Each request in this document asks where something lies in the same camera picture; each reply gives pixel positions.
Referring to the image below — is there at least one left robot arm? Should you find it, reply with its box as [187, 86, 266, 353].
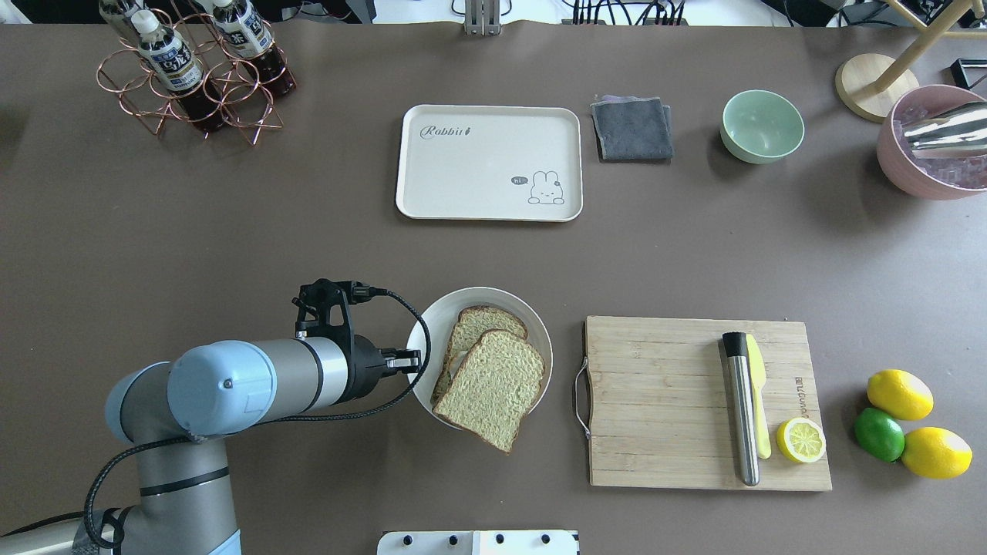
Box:
[2, 336, 430, 554]

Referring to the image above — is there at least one tea bottle front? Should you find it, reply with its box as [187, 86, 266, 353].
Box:
[130, 9, 225, 133]

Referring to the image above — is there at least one yellow plastic knife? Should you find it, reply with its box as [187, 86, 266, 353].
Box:
[745, 333, 772, 459]

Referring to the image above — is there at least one white round plate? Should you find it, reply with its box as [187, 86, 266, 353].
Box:
[415, 287, 553, 429]

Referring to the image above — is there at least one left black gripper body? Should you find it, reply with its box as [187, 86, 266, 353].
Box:
[343, 336, 398, 402]

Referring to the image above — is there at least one cream rabbit serving tray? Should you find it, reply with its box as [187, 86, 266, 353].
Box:
[395, 104, 583, 224]

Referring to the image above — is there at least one half lemon slice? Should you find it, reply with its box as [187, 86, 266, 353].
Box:
[776, 417, 827, 464]

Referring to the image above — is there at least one copper wire bottle rack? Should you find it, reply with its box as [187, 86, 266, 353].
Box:
[96, 1, 283, 144]

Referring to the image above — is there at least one whole lemon lower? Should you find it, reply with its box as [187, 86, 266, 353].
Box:
[900, 426, 973, 480]

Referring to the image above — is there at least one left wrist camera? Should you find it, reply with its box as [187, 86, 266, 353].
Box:
[291, 278, 389, 345]

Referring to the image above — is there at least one tea bottle left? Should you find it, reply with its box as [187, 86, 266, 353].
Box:
[97, 0, 146, 47]

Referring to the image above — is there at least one steel ice scoop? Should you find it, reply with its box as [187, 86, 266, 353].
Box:
[902, 101, 986, 159]

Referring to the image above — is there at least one bread slice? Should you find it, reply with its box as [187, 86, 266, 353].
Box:
[433, 330, 545, 454]
[431, 305, 528, 405]

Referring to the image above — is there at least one tea bottle right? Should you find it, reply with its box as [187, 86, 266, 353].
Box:
[211, 1, 296, 98]

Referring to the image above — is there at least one whole lemon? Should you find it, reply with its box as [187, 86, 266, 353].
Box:
[900, 426, 973, 480]
[866, 368, 935, 421]

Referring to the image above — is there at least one wooden cup stand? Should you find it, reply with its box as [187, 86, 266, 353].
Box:
[835, 1, 985, 123]

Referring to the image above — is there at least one folded grey cloth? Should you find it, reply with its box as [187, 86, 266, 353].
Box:
[590, 95, 675, 162]

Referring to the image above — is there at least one whole lemon upper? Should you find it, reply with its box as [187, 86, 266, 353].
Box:
[866, 368, 935, 421]

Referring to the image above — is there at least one tea bottle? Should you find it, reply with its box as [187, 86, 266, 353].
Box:
[97, 0, 146, 47]
[130, 9, 225, 133]
[211, 1, 296, 98]

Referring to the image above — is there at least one bamboo cutting board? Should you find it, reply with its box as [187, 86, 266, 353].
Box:
[584, 315, 824, 491]

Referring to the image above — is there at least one mint green bowl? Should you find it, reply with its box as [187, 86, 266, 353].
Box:
[719, 90, 805, 164]

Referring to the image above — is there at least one green lime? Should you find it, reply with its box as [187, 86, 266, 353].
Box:
[853, 407, 905, 463]

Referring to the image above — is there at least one pink bowl with ice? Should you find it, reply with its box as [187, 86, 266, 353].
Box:
[877, 85, 986, 200]

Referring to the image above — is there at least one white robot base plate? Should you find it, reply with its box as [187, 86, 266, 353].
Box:
[376, 528, 581, 554]

